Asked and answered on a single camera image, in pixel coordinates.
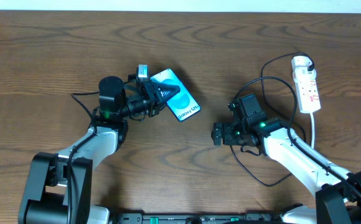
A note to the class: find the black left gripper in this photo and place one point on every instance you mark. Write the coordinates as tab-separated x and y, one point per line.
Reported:
151	97

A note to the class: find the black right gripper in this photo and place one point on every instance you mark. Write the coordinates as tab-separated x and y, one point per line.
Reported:
219	134

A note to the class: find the blue smartphone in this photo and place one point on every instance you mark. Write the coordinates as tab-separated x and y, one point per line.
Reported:
183	105

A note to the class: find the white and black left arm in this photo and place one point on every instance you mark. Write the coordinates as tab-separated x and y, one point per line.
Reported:
58	187

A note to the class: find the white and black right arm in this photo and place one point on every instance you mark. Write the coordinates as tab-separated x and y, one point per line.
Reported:
337	191

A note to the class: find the white power strip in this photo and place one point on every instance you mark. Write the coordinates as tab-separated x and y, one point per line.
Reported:
305	82

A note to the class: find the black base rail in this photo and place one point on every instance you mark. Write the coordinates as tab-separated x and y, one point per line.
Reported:
138	218

